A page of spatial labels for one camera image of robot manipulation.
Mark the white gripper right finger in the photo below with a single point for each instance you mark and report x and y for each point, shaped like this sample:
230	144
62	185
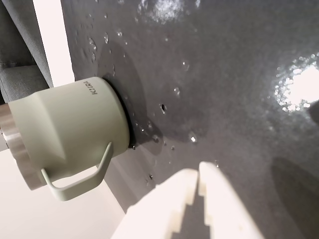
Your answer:
229	211

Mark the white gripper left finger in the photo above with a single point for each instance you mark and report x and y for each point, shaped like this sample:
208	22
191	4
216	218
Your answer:
154	206

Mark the pale green steel mug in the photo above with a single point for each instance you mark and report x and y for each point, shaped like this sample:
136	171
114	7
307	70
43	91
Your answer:
69	124

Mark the black glossy table mat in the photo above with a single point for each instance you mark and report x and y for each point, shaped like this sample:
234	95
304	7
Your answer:
211	87

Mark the grey fabric cloth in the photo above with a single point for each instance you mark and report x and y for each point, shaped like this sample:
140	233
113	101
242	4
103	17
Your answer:
15	49

